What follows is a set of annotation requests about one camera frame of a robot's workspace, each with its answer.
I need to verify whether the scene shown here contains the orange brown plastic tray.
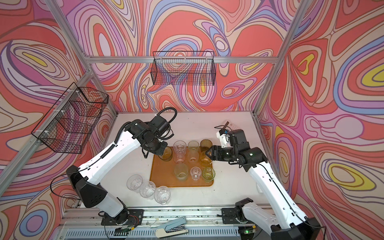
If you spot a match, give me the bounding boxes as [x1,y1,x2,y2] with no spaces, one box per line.
[150,152,214,188]

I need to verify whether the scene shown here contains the pale green textured glass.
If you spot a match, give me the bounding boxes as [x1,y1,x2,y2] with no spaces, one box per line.
[188,141,200,151]

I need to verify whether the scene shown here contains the pink textured glass front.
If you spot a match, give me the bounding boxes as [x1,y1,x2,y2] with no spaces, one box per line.
[187,150,200,163]

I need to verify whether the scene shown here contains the small clear glass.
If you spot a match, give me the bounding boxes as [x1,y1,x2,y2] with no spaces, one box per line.
[190,167,202,181]

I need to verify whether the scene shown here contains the olive brown textured glass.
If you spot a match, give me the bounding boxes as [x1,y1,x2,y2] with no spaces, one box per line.
[200,139,213,152]

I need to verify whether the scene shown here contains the bright green faceted glass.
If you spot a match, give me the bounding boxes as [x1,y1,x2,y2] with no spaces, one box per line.
[202,167,216,183]

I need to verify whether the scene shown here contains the pink calculator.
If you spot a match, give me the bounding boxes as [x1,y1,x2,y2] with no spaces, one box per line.
[228,122,239,130]

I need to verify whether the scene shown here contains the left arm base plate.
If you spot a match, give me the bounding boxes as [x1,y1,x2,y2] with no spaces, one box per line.
[98,209,144,232]

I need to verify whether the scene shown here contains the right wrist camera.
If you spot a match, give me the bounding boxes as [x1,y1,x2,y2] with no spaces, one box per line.
[214,121,250,150]

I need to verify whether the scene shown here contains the black wire basket wall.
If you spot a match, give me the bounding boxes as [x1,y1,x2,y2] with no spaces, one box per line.
[31,83,109,154]
[151,50,216,86]

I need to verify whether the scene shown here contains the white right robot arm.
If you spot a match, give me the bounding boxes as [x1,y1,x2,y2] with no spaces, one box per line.
[206,146,322,240]

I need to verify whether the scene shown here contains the black wire basket back wall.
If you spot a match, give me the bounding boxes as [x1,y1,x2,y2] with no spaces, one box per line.
[151,50,216,86]

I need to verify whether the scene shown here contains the black wire basket left wall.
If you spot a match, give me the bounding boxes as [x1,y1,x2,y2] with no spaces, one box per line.
[31,83,109,154]

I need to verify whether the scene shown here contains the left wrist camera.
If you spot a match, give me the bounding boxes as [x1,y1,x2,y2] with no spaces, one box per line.
[149,107,178,141]

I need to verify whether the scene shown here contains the blue grey stapler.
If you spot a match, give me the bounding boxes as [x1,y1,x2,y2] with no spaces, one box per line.
[155,217,189,239]

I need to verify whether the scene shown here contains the pale green glass front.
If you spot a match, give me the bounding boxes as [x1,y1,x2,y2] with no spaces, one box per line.
[174,163,189,182]

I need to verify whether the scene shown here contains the olive glass front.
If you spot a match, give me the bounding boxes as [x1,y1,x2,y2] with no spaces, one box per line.
[159,147,173,162]

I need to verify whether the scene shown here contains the pink ribbed glass top row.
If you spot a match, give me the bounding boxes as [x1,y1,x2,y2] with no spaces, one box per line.
[174,153,186,164]

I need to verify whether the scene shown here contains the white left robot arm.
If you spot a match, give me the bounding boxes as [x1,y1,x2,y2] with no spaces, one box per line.
[66,116,171,222]

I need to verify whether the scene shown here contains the clear faceted glass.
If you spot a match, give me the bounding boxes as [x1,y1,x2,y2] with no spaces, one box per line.
[173,140,187,156]

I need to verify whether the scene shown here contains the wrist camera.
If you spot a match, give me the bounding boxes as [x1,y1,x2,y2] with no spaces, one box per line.
[149,107,178,141]
[214,121,250,150]

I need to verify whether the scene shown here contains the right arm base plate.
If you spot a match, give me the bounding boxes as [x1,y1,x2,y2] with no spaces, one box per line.
[217,206,262,225]

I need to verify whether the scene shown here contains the yellow faceted glass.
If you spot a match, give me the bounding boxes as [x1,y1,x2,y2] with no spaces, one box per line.
[200,152,212,168]

